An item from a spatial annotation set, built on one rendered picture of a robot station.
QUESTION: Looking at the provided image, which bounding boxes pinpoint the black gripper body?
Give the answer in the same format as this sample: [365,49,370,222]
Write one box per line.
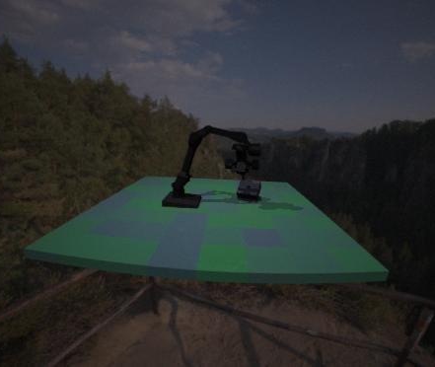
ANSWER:
[225,156,259,170]

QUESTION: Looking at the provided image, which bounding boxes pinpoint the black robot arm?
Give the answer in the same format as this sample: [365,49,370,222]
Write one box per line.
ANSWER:
[171,125,260,198]

